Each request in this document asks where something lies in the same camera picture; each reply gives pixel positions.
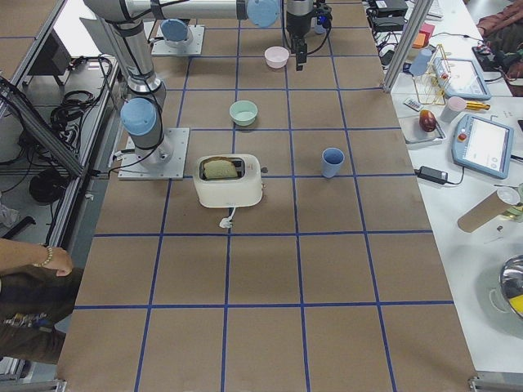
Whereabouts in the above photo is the cardboard tube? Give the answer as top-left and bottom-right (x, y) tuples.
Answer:
(457, 186), (521, 233)

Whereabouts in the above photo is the aluminium frame post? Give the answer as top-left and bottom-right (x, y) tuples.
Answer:
(382, 0), (432, 93)

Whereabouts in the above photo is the metal tray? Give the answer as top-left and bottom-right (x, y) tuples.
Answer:
(399, 116), (446, 147)

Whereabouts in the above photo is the person in beige shirt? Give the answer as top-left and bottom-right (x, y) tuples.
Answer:
(1, 238), (83, 364)

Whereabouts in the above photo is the bread slice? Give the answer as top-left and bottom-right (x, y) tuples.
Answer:
(203, 159), (238, 180)

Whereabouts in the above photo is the black power adapter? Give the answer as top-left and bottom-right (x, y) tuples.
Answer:
(414, 166), (448, 185)

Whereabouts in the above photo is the steel bowl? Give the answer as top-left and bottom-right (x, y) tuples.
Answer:
(489, 255), (522, 319)

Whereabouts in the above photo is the small remote control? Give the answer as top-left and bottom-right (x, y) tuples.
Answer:
(403, 97), (423, 112)

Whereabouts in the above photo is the pink cup on table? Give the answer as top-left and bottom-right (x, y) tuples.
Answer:
(440, 96), (467, 123)

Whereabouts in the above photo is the blue cup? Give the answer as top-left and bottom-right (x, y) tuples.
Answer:
(314, 16), (326, 34)
(409, 48), (432, 77)
(321, 147), (345, 178)

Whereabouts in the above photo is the white toaster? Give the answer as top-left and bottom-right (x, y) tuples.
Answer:
(193, 154), (263, 208)

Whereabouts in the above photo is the red mango fruit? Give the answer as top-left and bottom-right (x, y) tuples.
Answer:
(418, 109), (437, 132)

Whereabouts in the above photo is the green bowl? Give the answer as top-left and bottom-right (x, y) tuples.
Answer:
(229, 100), (258, 127)

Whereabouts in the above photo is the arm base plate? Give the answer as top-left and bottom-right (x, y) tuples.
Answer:
(118, 127), (190, 180)
(151, 24), (205, 57)

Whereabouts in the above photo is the teach pendant tablet far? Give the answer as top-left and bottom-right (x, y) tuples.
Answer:
(433, 57), (491, 101)

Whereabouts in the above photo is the teach pendant tablet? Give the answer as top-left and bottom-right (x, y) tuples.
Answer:
(433, 57), (491, 101)
(451, 114), (514, 179)

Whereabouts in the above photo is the pink bowl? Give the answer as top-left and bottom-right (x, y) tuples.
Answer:
(264, 46), (290, 69)

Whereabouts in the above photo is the blue cup on rack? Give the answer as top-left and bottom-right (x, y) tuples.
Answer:
(409, 48), (432, 77)

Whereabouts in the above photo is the gold wire rack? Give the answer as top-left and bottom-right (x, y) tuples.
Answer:
(411, 44), (448, 105)

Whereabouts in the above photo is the teach pendant tablet near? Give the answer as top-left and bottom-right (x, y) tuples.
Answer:
(451, 114), (514, 179)

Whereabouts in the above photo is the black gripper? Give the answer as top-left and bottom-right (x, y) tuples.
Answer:
(285, 0), (315, 71)

